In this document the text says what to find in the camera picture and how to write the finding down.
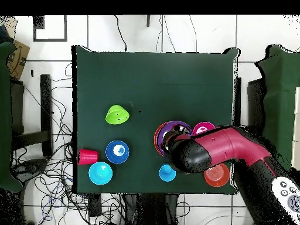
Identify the purple bowl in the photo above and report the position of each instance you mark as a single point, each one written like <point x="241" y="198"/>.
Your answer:
<point x="161" y="136"/>

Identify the magenta bowl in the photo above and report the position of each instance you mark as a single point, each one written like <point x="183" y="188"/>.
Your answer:
<point x="202" y="127"/>

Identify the wide orange bowl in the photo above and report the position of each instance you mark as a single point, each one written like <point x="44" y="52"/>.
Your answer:
<point x="155" y="140"/>

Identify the light blue cup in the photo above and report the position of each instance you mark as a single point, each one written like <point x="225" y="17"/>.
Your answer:
<point x="166" y="174"/>

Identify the dark blue bowl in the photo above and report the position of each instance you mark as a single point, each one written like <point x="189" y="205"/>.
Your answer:
<point x="117" y="151"/>

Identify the small green bowl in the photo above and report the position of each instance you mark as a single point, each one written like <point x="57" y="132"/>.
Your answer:
<point x="117" y="115"/>

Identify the red cup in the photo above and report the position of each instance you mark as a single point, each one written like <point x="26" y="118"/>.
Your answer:
<point x="88" y="157"/>

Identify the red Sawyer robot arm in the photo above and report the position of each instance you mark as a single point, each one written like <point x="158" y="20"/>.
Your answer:
<point x="222" y="147"/>

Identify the deep orange bowl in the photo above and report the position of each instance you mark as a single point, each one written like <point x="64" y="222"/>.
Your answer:
<point x="216" y="179"/>

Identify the dark green tablecloth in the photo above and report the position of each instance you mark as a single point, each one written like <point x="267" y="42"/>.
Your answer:
<point x="152" y="77"/>

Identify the black metal stand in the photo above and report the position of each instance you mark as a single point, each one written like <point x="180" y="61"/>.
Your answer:
<point x="256" y="103"/>
<point x="46" y="105"/>

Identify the light blue bowl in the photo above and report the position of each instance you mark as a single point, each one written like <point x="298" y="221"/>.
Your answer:
<point x="100" y="173"/>

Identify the green cloth side table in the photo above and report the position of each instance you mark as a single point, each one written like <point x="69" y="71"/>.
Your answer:
<point x="4" y="117"/>
<point x="279" y="105"/>

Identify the black box on floor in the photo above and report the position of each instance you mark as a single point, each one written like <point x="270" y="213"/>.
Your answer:
<point x="95" y="205"/>

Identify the grey machine base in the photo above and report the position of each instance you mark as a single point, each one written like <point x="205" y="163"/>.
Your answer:
<point x="30" y="166"/>

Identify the cardboard box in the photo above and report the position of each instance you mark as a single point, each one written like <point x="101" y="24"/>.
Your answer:
<point x="17" y="61"/>

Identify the black post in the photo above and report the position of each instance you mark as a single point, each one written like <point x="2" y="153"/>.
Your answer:
<point x="148" y="21"/>

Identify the black square frame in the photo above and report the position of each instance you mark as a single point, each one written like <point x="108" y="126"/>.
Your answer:
<point x="65" y="28"/>

